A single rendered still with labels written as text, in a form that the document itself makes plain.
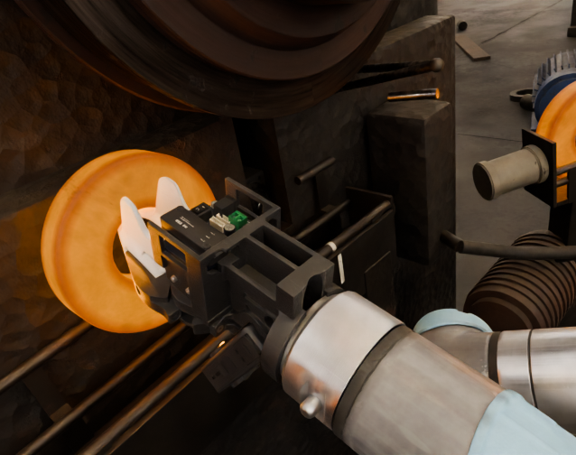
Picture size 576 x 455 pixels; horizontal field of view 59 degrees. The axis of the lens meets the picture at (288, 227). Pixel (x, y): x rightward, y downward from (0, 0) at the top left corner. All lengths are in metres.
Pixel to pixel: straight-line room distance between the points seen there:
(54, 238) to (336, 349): 0.23
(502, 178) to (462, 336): 0.41
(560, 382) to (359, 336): 0.17
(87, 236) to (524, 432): 0.32
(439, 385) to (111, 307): 0.28
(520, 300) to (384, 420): 0.56
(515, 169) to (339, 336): 0.57
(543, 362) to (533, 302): 0.42
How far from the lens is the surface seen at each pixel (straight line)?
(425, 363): 0.28
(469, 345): 0.43
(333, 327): 0.29
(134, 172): 0.43
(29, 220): 0.49
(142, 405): 0.49
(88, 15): 0.38
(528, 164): 0.83
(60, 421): 0.54
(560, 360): 0.41
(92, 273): 0.43
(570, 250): 0.87
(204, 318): 0.35
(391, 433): 0.28
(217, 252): 0.31
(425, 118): 0.71
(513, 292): 0.82
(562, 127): 0.85
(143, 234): 0.39
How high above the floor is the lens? 1.03
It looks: 29 degrees down
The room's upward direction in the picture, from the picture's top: 11 degrees counter-clockwise
